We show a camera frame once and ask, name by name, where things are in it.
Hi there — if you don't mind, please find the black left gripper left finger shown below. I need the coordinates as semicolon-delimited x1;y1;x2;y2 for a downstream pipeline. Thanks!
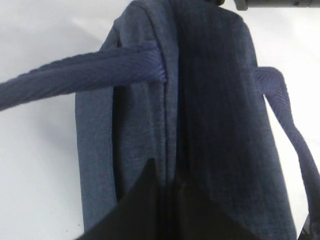
78;158;162;240

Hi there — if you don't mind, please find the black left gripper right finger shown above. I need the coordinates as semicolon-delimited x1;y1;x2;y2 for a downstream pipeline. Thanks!
174;174;259;240

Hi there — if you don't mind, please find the dark blue lunch bag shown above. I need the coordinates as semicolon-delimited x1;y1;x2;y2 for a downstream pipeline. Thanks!
0;0;320;240

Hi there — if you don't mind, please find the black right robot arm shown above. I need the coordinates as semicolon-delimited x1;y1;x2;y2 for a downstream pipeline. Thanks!
233;0;320;11

